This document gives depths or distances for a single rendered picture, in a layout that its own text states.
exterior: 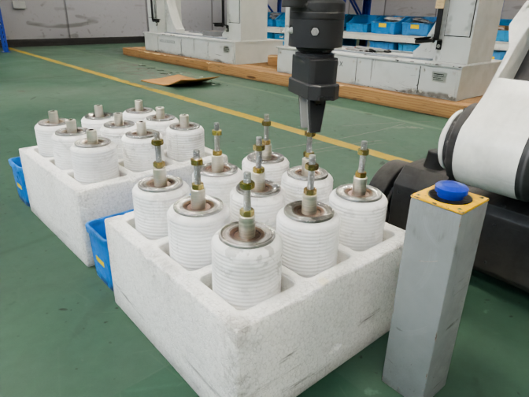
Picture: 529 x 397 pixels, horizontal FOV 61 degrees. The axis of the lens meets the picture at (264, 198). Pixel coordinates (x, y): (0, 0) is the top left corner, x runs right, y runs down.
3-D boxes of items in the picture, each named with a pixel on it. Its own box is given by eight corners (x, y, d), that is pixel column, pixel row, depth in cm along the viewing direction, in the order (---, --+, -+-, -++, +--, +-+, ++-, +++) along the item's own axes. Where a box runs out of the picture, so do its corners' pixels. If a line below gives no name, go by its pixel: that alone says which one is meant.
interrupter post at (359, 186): (348, 194, 74) (349, 176, 73) (356, 191, 76) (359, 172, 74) (360, 199, 73) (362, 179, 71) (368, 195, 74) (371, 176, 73)
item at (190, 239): (172, 292, 78) (164, 197, 71) (226, 285, 80) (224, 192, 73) (175, 327, 70) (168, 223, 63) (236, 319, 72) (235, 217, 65)
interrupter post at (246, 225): (244, 231, 61) (244, 209, 60) (259, 235, 60) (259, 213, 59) (234, 238, 59) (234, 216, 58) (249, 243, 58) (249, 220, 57)
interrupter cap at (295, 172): (288, 183, 79) (288, 179, 79) (285, 168, 86) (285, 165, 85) (331, 183, 79) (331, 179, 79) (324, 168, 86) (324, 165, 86)
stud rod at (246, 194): (246, 223, 60) (246, 170, 57) (252, 224, 59) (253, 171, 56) (242, 226, 59) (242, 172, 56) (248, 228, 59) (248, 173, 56)
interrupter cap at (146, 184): (191, 182, 78) (191, 178, 78) (167, 197, 72) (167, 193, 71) (154, 176, 81) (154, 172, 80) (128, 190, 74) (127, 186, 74)
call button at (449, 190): (442, 191, 60) (445, 176, 59) (471, 201, 57) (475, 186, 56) (427, 198, 57) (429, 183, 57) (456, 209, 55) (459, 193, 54)
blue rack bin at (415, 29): (420, 34, 575) (423, 16, 567) (449, 35, 549) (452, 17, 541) (398, 35, 544) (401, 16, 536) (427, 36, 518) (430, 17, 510)
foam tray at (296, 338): (267, 242, 110) (268, 172, 103) (404, 320, 83) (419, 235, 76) (114, 302, 87) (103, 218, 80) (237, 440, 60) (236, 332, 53)
